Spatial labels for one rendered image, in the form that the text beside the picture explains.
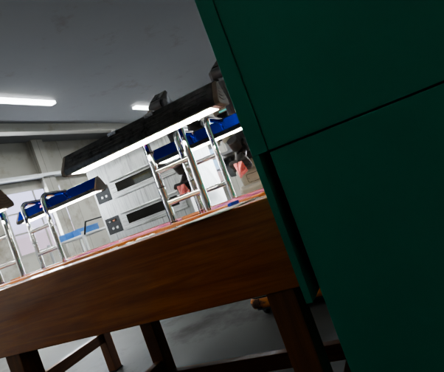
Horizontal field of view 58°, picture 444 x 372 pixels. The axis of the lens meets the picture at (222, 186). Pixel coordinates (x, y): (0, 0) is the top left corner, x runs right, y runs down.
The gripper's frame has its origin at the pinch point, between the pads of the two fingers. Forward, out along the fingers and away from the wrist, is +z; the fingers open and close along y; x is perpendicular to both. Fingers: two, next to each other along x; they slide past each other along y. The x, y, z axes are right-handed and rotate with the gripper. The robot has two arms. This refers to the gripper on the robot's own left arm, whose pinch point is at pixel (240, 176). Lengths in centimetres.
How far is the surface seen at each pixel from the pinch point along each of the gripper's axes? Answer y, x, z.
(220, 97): 30, -65, 45
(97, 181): -66, -30, -1
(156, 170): -8, -46, 38
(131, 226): -237, 147, -169
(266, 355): 2, 19, 80
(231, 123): 12.1, -30.1, 2.2
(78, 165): -24, -66, 46
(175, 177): -154, 118, -189
